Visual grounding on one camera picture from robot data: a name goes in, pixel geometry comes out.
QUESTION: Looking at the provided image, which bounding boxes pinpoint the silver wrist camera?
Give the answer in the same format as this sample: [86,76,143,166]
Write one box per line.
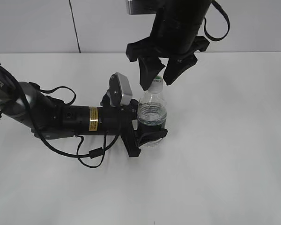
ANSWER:
[108,72,133,107]
[126,0,160,15]

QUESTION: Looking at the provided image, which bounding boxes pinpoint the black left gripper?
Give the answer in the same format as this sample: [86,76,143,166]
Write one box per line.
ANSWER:
[99,94,168,158]

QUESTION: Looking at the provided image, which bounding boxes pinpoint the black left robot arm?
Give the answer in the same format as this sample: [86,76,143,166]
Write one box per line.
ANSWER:
[0,63,168,157]

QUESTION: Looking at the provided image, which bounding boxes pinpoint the white green bottle cap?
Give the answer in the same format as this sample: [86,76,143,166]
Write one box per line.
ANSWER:
[148,75,163,94]

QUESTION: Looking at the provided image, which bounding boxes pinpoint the clear cestbon water bottle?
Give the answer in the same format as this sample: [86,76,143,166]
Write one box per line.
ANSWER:
[136,75,168,148]

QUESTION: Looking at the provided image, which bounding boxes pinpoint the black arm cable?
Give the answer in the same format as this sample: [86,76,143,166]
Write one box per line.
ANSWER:
[0,60,119,168]
[202,0,231,41]

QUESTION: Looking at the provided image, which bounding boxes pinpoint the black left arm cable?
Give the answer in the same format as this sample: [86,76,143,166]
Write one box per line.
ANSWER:
[0,60,119,168]

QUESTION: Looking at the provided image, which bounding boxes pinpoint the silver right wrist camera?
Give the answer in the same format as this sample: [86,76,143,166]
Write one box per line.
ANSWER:
[126,0,160,15]

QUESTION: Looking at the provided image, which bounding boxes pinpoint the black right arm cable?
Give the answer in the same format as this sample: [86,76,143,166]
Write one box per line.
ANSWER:
[202,0,231,41]

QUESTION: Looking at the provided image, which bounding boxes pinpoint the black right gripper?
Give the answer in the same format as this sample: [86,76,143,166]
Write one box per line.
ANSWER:
[126,0,211,91]

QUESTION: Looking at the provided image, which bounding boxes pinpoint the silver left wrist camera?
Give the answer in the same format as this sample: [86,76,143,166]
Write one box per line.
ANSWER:
[108,72,133,107]

